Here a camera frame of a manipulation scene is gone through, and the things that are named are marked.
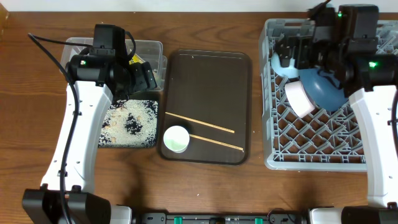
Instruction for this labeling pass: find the green snack wrapper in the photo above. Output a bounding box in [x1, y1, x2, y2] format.
[129, 54, 146, 65]

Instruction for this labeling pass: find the light blue bowl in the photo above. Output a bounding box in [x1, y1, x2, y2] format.
[271, 54, 299, 79]

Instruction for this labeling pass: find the dark blue bowl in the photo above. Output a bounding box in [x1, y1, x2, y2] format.
[298, 68, 348, 112]

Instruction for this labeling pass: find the white pink bowl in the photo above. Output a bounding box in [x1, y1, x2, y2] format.
[285, 81, 315, 118]

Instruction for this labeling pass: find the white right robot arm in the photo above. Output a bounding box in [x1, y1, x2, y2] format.
[285, 35, 397, 223]

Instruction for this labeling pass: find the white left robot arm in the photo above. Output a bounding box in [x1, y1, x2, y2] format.
[22, 32, 138, 223]

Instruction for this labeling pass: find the black waste tray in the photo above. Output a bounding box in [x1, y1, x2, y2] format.
[98, 91, 161, 149]

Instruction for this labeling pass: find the grey dishwasher rack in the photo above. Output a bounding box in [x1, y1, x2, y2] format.
[258, 18, 398, 172]

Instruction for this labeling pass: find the clear plastic bin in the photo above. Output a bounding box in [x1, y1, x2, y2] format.
[60, 40, 167, 91]

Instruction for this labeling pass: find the spilled white rice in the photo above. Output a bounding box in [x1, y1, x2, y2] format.
[99, 99, 159, 147]

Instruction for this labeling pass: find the wooden chopstick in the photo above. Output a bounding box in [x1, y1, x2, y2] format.
[165, 112, 235, 133]
[189, 134, 244, 151]

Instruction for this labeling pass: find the brown serving tray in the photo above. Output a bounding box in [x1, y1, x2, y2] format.
[157, 50, 252, 166]

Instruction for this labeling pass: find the small white cup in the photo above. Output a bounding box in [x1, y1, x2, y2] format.
[163, 126, 190, 153]

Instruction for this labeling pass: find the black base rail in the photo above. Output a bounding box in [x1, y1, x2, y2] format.
[136, 210, 309, 224]

